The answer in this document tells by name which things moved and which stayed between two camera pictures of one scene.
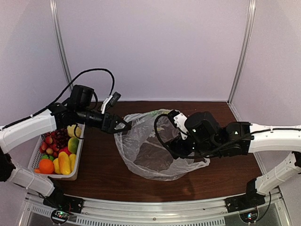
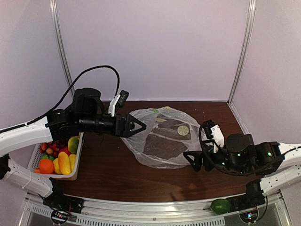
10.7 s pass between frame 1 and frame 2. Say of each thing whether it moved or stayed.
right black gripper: moved
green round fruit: stayed
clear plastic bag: moved
